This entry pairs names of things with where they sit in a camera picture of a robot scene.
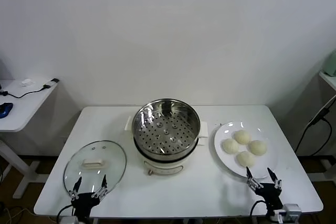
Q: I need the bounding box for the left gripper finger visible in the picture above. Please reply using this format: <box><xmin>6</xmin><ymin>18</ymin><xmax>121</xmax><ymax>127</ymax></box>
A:
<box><xmin>68</xmin><ymin>176</ymin><xmax>82</xmax><ymax>200</ymax></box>
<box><xmin>92</xmin><ymin>174</ymin><xmax>108</xmax><ymax>199</ymax></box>

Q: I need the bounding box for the pale green appliance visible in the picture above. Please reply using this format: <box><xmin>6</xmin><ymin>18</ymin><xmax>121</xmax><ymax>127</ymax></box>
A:
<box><xmin>324</xmin><ymin>50</ymin><xmax>336</xmax><ymax>77</ymax></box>

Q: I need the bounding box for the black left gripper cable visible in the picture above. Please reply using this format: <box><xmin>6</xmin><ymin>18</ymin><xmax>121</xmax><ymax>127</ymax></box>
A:
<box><xmin>57</xmin><ymin>204</ymin><xmax>77</xmax><ymax>224</ymax></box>

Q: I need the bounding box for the perforated steel steamer basket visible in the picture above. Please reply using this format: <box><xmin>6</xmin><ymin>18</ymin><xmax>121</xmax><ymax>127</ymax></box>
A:
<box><xmin>131</xmin><ymin>99</ymin><xmax>202</xmax><ymax>162</ymax></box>

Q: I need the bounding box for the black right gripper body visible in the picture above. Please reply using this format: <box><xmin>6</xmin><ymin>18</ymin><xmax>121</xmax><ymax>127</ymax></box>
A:
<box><xmin>256</xmin><ymin>182</ymin><xmax>284</xmax><ymax>210</ymax></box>

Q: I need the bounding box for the black white power plug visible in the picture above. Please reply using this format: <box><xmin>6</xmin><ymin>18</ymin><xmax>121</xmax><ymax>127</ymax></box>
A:
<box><xmin>308</xmin><ymin>100</ymin><xmax>332</xmax><ymax>127</ymax></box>

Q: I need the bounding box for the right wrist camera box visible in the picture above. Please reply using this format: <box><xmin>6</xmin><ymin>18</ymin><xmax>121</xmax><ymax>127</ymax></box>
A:
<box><xmin>271</xmin><ymin>203</ymin><xmax>302</xmax><ymax>224</ymax></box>

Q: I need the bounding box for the black grey cable adapter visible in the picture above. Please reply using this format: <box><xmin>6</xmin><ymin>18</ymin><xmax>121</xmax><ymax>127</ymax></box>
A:
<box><xmin>43</xmin><ymin>78</ymin><xmax>60</xmax><ymax>90</ymax></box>

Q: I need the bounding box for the white steamed baozi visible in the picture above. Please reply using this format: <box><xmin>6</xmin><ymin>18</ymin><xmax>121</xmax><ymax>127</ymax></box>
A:
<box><xmin>222</xmin><ymin>138</ymin><xmax>240</xmax><ymax>154</ymax></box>
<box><xmin>235</xmin><ymin>151</ymin><xmax>256</xmax><ymax>168</ymax></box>
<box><xmin>233</xmin><ymin>129</ymin><xmax>251</xmax><ymax>145</ymax></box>
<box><xmin>248</xmin><ymin>140</ymin><xmax>268</xmax><ymax>156</ymax></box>

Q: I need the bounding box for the blue computer mouse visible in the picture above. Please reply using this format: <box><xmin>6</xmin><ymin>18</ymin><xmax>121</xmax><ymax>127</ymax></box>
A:
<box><xmin>0</xmin><ymin>102</ymin><xmax>13</xmax><ymax>119</ymax></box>

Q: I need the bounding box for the round glass pot lid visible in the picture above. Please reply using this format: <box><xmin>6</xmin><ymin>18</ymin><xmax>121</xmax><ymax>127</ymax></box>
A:
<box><xmin>62</xmin><ymin>140</ymin><xmax>128</xmax><ymax>200</ymax></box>

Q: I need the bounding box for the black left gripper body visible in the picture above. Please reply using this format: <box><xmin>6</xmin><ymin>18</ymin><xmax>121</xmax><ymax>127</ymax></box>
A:
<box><xmin>71</xmin><ymin>193</ymin><xmax>102</xmax><ymax>221</ymax></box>

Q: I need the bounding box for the black looping wall cable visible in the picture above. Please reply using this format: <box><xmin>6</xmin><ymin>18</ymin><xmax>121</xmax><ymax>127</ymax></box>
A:
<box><xmin>293</xmin><ymin>118</ymin><xmax>333</xmax><ymax>156</ymax></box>

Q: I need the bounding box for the white desk with shelf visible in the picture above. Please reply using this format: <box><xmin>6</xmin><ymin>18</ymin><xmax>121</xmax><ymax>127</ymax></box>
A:
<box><xmin>319</xmin><ymin>70</ymin><xmax>336</xmax><ymax>92</ymax></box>

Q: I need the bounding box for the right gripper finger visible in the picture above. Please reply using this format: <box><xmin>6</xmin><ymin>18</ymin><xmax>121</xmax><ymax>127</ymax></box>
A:
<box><xmin>267</xmin><ymin>167</ymin><xmax>283</xmax><ymax>190</ymax></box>
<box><xmin>245</xmin><ymin>166</ymin><xmax>264</xmax><ymax>191</ymax></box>

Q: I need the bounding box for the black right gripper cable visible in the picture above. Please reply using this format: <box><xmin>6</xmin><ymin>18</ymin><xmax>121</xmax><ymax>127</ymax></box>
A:
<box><xmin>251</xmin><ymin>199</ymin><xmax>271</xmax><ymax>224</ymax></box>

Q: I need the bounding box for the thin black desk cable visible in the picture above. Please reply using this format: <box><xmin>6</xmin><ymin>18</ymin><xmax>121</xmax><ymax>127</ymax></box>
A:
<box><xmin>0</xmin><ymin>84</ymin><xmax>50</xmax><ymax>99</ymax></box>

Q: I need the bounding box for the white side table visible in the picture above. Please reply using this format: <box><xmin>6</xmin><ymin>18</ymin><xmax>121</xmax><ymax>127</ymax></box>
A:
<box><xmin>0</xmin><ymin>78</ymin><xmax>60</xmax><ymax>199</ymax></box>

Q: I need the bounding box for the white round plate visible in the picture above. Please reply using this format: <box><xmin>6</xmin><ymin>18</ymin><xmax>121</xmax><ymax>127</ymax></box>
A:
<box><xmin>213</xmin><ymin>121</ymin><xmax>279</xmax><ymax>179</ymax></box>

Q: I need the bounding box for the crumpled white tissue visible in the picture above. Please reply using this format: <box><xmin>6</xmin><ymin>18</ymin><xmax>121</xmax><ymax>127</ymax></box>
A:
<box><xmin>20</xmin><ymin>78</ymin><xmax>36</xmax><ymax>88</ymax></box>

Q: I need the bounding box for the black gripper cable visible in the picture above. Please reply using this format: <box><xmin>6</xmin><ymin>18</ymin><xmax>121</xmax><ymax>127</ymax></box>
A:
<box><xmin>57</xmin><ymin>204</ymin><xmax>77</xmax><ymax>224</ymax></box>
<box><xmin>251</xmin><ymin>199</ymin><xmax>271</xmax><ymax>224</ymax></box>

